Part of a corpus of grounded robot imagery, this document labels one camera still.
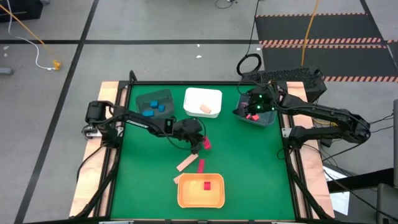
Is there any grey cabinet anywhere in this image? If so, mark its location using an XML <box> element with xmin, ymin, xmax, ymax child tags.
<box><xmin>376</xmin><ymin>183</ymin><xmax>398</xmax><ymax>224</ymax></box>

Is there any thin black cable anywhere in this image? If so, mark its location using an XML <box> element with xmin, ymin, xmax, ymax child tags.
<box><xmin>323</xmin><ymin>169</ymin><xmax>398</xmax><ymax>222</ymax></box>

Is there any black perforated computer case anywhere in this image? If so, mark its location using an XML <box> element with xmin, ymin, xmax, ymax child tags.
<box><xmin>241</xmin><ymin>67</ymin><xmax>328</xmax><ymax>103</ymax></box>

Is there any dark green plastic bin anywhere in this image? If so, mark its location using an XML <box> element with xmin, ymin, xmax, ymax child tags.
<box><xmin>135</xmin><ymin>88</ymin><xmax>175</xmax><ymax>121</ymax></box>

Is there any black striped floor mat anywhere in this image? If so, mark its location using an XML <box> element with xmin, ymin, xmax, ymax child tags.
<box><xmin>254</xmin><ymin>12</ymin><xmax>398</xmax><ymax>83</ymax></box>

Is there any green table mat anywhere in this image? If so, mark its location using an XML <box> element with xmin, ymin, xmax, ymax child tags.
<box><xmin>110</xmin><ymin>83</ymin><xmax>296</xmax><ymax>220</ymax></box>

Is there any white plastic bin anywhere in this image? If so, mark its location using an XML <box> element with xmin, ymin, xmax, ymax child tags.
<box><xmin>183</xmin><ymin>87</ymin><xmax>223</xmax><ymax>119</ymax></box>

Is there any white floor cable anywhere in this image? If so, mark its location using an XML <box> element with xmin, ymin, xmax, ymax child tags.
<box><xmin>6</xmin><ymin>0</ymin><xmax>57</xmax><ymax>71</ymax></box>

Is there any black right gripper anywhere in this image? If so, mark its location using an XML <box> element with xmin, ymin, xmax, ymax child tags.
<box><xmin>233</xmin><ymin>88</ymin><xmax>277</xmax><ymax>118</ymax></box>

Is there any long wooden block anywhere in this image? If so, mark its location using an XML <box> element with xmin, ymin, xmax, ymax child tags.
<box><xmin>176</xmin><ymin>154</ymin><xmax>199</xmax><ymax>172</ymax></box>

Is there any coiled black cable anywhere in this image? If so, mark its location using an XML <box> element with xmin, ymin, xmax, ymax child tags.
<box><xmin>236</xmin><ymin>0</ymin><xmax>264</xmax><ymax>76</ymax></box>

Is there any blue-grey plastic bin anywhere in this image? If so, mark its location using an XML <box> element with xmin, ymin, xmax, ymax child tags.
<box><xmin>233</xmin><ymin>90</ymin><xmax>277</xmax><ymax>127</ymax></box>

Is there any yellow cable with plug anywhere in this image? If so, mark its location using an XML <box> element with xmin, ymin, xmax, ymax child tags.
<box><xmin>0</xmin><ymin>3</ymin><xmax>62</xmax><ymax>71</ymax></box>

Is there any wooden side board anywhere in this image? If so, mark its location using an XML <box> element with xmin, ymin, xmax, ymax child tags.
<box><xmin>68</xmin><ymin>81</ymin><xmax>121</xmax><ymax>218</ymax></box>
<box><xmin>285</xmin><ymin>81</ymin><xmax>335</xmax><ymax>218</ymax></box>

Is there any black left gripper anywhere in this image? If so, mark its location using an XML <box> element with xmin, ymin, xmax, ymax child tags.
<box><xmin>174</xmin><ymin>118</ymin><xmax>207</xmax><ymax>156</ymax></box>

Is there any black table frame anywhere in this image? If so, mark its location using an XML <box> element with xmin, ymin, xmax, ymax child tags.
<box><xmin>70</xmin><ymin>70</ymin><xmax>335</xmax><ymax>224</ymax></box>

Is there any yellow floor cable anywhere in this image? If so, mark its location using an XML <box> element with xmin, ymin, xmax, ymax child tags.
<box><xmin>300</xmin><ymin>0</ymin><xmax>321</xmax><ymax>67</ymax></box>

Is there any orange plastic bin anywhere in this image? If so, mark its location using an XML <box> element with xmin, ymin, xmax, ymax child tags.
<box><xmin>177</xmin><ymin>172</ymin><xmax>226</xmax><ymax>209</ymax></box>

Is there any black box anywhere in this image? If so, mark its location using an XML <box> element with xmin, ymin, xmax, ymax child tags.
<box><xmin>0</xmin><ymin>0</ymin><xmax>44</xmax><ymax>22</ymax></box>

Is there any white paper sheet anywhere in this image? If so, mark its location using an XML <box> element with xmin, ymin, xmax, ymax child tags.
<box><xmin>323</xmin><ymin>164</ymin><xmax>351</xmax><ymax>215</ymax></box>

